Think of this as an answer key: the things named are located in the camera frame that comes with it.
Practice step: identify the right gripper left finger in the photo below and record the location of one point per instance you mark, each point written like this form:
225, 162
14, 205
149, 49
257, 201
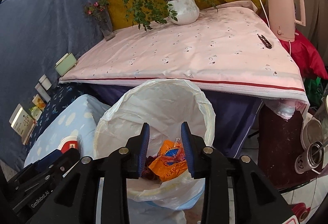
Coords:
127, 162

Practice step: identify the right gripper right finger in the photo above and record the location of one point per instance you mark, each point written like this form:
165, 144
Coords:
207, 163

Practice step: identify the orange snack wrapper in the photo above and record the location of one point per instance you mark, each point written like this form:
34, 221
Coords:
170, 161

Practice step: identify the small red white paper cup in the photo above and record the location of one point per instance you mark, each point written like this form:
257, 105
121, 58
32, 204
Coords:
68, 143

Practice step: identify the white lined trash bin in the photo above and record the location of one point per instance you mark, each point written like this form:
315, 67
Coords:
164, 104

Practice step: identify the light blue planet tablecloth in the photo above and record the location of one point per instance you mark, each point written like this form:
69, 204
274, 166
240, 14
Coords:
79, 120

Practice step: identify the green white small packet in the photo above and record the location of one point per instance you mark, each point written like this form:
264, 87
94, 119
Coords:
35, 112

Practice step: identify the dark red stool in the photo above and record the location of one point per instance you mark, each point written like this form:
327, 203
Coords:
279, 146

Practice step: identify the yellow small box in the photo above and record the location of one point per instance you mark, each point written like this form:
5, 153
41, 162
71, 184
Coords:
39, 102

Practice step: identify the navy floral cloth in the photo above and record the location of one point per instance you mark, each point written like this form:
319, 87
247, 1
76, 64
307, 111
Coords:
62, 97

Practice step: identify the white tall bottle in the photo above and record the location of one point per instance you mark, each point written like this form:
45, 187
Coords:
42, 92

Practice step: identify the white jar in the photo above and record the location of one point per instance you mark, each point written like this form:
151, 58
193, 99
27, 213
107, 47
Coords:
45, 82

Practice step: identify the metal can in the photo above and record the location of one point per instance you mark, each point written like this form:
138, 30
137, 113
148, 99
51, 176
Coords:
310, 159

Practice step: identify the mint green box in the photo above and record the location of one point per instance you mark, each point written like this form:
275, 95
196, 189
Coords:
67, 62

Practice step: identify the pink bed sheet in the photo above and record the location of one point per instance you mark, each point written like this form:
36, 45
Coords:
220, 51

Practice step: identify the black hair clip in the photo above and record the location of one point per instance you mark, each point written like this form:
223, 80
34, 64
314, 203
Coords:
264, 40

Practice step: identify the red cloth pile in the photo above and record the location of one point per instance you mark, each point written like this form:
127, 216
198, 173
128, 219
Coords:
306, 57

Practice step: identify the glass vase pink flowers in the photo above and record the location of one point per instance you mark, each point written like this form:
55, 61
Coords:
98, 10

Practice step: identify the pink electric kettle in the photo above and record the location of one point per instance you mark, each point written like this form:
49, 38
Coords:
284, 15

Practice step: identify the blue wall curtain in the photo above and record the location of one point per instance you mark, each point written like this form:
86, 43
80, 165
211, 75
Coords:
35, 34

